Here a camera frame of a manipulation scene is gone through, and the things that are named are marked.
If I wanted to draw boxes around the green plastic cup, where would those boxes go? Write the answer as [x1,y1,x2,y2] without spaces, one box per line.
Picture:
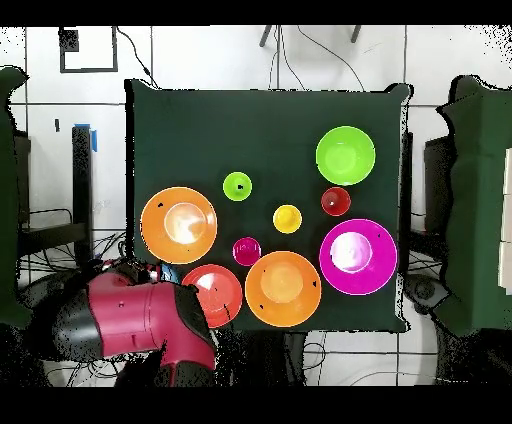
[222,171,254,202]

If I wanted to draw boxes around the red-orange plastic bowl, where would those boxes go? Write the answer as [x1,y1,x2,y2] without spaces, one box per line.
[181,263,244,330]

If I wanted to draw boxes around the magenta plastic cup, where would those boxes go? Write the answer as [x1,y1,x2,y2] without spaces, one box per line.
[232,236,263,268]

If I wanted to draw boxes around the orange plastic bowl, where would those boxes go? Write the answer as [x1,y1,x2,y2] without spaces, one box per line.
[139,186,219,266]
[244,250,323,329]

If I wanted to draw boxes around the green plastic bowl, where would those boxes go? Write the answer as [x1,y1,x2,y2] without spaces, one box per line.
[315,125,377,187]

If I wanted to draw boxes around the yellow plastic cup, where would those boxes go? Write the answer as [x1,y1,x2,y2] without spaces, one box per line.
[272,204,304,235]

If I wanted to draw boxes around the black square floor frame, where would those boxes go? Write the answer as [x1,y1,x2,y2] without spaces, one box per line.
[58,26,120,74]

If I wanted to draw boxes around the black floor cable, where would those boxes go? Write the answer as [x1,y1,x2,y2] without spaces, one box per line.
[115,26,161,90]

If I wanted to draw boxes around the dark green table cloth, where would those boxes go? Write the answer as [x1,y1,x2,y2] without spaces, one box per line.
[125,78,411,333]

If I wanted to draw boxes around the red plastic cup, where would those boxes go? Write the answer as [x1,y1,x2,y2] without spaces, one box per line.
[320,186,352,218]

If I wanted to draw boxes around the blue plastic bowl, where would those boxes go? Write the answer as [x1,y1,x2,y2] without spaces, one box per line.
[161,263,182,284]

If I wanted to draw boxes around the green covered side table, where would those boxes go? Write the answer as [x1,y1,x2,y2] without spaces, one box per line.
[0,65,37,329]
[433,74,512,337]

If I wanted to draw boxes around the tangled floor cables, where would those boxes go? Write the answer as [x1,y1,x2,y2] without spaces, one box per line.
[17,229,129,281]

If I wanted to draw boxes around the pink plastic bowl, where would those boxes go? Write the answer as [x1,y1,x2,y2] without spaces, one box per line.
[318,218,399,297]

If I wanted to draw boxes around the black metal stand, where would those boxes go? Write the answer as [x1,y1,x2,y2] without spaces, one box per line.
[17,124,95,268]

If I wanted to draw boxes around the blue tape strip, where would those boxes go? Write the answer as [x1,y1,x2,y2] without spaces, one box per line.
[74,122,98,153]

